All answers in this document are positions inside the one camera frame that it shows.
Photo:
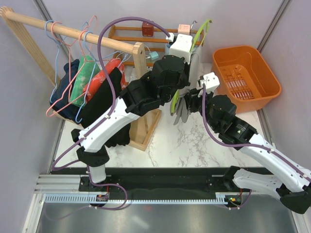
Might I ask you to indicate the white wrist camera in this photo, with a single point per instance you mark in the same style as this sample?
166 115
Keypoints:
181 47
208 82

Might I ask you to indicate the lime green hanger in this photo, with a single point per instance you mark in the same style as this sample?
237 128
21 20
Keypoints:
199 36

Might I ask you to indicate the pink power cube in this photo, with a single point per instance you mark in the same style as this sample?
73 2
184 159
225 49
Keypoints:
184 29

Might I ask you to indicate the blue wire hanger right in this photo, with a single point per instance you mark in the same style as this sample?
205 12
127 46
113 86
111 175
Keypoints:
89 78

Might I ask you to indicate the black garment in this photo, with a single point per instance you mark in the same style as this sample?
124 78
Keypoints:
100 103

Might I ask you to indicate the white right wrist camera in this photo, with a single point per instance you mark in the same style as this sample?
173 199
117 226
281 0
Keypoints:
208 82

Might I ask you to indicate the orange plastic basket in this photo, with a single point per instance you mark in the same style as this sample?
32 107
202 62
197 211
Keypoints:
245 77

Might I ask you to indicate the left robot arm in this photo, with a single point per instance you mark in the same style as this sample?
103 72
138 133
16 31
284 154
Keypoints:
153 89

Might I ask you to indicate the brown wooden shelf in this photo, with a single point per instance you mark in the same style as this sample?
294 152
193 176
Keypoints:
155 43

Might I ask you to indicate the dark red power cube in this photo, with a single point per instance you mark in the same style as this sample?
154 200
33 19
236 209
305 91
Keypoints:
147 29

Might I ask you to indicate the blue wire hanger left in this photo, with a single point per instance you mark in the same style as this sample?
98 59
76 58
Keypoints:
59 43

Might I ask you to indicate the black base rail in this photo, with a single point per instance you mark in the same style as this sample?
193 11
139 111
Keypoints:
160 183

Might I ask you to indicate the mint green charger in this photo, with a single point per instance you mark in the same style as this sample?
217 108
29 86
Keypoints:
152 55

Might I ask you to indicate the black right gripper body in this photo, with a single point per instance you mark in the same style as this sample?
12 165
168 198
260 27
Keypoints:
194 104

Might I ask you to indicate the grey trousers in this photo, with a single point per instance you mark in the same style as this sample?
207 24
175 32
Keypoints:
181 108

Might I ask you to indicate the grey slotted cable duct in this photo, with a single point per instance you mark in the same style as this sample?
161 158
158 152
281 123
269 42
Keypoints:
102 198

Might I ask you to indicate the red patterned garment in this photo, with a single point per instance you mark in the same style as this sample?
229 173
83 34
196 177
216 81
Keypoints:
100 77

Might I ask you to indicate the pink wire hanger right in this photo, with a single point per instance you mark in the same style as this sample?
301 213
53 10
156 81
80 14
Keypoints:
84 51

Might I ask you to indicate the wooden clothes rack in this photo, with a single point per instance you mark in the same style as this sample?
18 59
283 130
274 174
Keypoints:
143 128

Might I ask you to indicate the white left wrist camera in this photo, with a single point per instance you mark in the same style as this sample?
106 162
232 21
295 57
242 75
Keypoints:
181 47

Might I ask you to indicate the green patterned garment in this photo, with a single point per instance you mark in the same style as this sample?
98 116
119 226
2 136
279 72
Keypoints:
87 70

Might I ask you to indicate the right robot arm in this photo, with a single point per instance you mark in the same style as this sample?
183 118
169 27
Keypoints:
291 183

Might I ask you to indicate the blue wire hanger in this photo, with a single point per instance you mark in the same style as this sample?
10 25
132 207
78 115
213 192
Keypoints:
89 78
59 43

